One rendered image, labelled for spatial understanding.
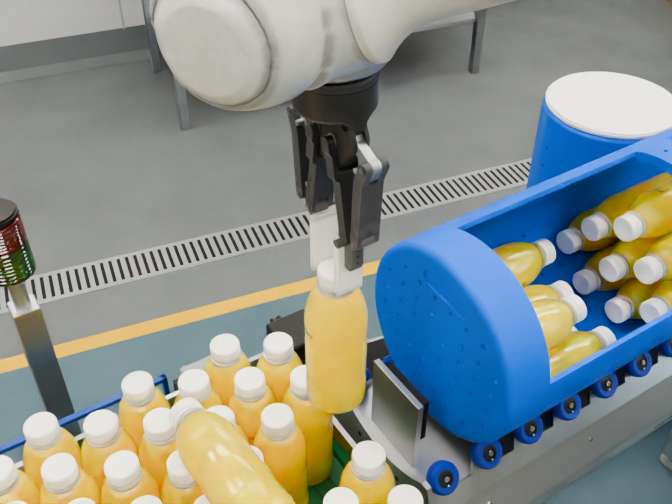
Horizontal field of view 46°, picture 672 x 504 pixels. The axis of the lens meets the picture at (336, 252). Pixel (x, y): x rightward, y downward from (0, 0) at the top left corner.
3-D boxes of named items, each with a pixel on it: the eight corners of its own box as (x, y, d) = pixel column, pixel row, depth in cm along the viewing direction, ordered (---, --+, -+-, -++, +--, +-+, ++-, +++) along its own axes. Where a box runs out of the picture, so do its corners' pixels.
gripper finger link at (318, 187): (314, 131, 69) (306, 121, 70) (304, 218, 77) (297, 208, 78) (351, 118, 71) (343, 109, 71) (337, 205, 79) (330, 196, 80)
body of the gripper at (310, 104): (401, 71, 64) (396, 167, 70) (344, 35, 70) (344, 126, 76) (323, 96, 61) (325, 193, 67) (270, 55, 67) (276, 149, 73)
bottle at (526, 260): (432, 265, 107) (533, 220, 115) (421, 295, 112) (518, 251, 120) (464, 303, 103) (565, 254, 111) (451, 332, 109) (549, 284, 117)
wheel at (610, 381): (614, 363, 115) (604, 362, 117) (593, 375, 113) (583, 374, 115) (624, 391, 115) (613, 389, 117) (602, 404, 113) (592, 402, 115)
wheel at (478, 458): (498, 430, 105) (489, 428, 107) (473, 445, 104) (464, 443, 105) (509, 461, 106) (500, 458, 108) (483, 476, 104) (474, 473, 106)
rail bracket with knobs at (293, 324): (335, 387, 123) (335, 340, 116) (295, 406, 120) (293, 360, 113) (302, 348, 129) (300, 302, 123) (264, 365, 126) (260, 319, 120)
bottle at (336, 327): (345, 365, 96) (347, 246, 84) (377, 404, 91) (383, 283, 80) (295, 388, 93) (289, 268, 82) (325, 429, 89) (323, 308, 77)
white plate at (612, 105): (524, 108, 163) (523, 113, 164) (657, 150, 151) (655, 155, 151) (576, 60, 180) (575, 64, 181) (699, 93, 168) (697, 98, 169)
